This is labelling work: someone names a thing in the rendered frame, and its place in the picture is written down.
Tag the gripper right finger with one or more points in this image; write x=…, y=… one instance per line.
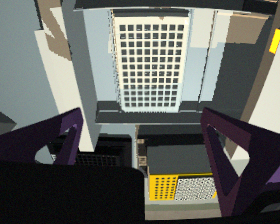
x=262, y=172

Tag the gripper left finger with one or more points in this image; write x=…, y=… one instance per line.
x=21, y=145

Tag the white multi-well plate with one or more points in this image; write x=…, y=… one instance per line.
x=154, y=85

